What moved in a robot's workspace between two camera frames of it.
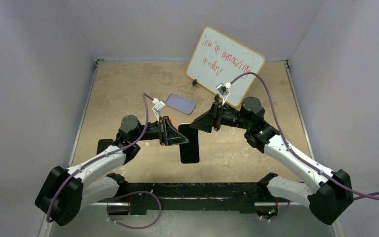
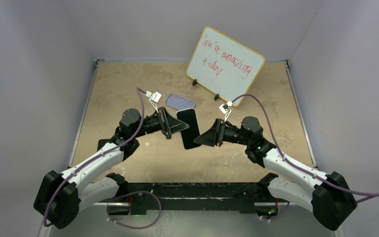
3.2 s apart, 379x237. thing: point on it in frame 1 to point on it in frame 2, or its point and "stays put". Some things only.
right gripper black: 205,123 to 215,136
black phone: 103,144 stays put
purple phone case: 180,104 stays put
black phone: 189,151 to 188,135
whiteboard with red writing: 218,59 stays put
